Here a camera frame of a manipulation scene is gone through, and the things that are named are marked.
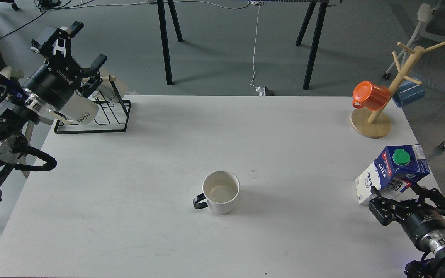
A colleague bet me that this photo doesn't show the black table legs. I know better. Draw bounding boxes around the black table legs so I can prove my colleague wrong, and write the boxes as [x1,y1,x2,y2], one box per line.
[296,0,328,90]
[156,0,184,86]

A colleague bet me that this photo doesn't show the blue white milk carton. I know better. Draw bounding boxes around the blue white milk carton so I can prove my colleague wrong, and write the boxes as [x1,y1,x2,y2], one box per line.
[355,144,430,205]

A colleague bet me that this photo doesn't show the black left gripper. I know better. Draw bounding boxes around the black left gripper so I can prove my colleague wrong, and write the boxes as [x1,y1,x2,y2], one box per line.
[23,21,108,114]

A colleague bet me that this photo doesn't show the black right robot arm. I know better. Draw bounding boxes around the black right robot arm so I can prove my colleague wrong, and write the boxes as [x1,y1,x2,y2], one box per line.
[369,183,445,278]

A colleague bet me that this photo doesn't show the white mug black handle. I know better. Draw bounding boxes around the white mug black handle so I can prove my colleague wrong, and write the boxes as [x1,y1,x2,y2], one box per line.
[192,171,240,215]

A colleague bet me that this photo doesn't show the black floor cables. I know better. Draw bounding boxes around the black floor cables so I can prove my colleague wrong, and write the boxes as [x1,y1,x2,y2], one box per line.
[0,0,157,43]

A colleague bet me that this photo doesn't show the white home mug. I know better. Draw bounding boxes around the white home mug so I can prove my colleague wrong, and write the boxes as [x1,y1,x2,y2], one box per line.
[90,69,129,104]
[48,94,99,125]

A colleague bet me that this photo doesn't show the grey chair right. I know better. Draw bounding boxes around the grey chair right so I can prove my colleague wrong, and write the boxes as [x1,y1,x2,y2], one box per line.
[381,0,445,151]

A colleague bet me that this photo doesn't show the white HOME mug front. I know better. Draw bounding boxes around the white HOME mug front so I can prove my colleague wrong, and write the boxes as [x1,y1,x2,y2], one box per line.
[48,94,99,125]

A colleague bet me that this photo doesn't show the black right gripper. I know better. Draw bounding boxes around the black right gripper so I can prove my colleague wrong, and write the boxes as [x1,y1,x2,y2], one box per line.
[369,183,445,253]

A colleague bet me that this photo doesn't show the black table legs left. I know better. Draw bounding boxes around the black table legs left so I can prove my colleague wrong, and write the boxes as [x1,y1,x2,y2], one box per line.
[156,0,184,86]

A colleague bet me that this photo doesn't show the black wire mug rack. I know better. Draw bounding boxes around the black wire mug rack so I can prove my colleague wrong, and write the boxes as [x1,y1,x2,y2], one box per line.
[54,76,131,134]

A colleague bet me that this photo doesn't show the wooden mug tree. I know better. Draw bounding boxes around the wooden mug tree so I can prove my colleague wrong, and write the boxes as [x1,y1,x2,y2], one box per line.
[351,41,445,139]

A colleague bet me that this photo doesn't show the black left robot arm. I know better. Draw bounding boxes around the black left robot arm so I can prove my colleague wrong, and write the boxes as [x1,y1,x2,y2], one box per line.
[0,21,107,201]

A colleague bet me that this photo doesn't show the blue cup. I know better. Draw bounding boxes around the blue cup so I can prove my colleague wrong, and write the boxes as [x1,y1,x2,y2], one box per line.
[392,80,426,108]

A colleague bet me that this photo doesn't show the white HOME mug rear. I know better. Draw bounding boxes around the white HOME mug rear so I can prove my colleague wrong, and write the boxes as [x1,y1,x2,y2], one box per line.
[90,69,129,104]

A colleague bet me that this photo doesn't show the orange cup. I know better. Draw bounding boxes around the orange cup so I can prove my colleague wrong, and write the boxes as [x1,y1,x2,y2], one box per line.
[352,81,391,111]

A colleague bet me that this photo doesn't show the white cable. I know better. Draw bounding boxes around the white cable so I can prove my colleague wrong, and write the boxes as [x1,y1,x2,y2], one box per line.
[249,0,264,91]

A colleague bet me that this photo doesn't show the black table legs right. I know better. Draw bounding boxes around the black table legs right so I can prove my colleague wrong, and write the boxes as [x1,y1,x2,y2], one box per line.
[296,0,328,90]

